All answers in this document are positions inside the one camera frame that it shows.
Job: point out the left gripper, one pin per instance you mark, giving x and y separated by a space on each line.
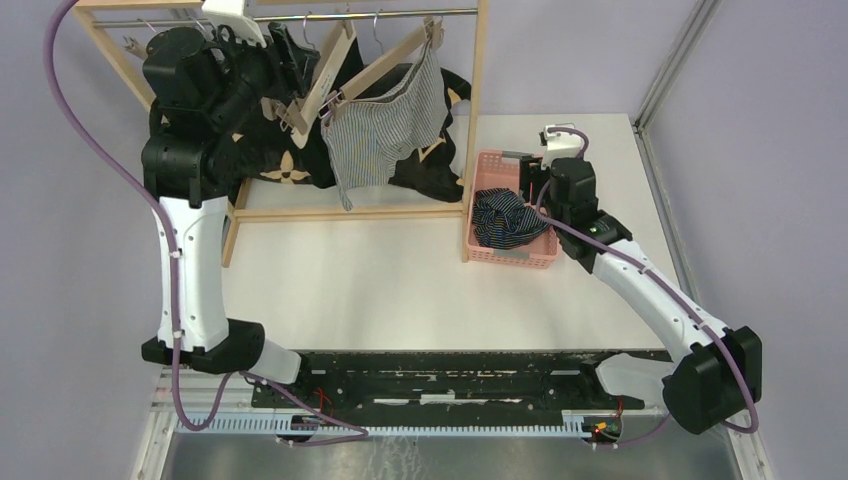
296 73

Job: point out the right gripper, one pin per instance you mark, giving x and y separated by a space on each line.
532 171

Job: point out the wooden clip hanger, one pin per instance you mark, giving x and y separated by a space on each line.
299 116
206 29
428 34
136 48

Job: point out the navy striped underwear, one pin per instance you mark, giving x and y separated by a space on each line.
502 220

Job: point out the black underwear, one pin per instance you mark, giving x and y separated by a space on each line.
351 65

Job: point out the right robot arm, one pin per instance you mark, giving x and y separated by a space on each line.
713 375

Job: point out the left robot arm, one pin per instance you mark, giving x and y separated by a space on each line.
206 86

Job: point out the grey striped underwear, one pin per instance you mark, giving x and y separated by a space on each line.
368 137

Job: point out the empty wooden clip hanger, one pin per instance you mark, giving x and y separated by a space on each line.
136 48

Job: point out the pink plastic basket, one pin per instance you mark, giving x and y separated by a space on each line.
500 169

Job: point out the black floral blanket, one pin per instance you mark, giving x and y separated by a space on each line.
268 154

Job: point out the metal hanging rod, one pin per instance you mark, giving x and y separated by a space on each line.
381 14

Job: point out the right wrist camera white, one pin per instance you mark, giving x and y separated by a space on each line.
561 141

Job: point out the wooden clothes rack frame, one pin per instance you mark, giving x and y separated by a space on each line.
239 211

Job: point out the aluminium corner post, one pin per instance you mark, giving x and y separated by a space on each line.
682 47

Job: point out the white cable duct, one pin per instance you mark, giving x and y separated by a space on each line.
297 424

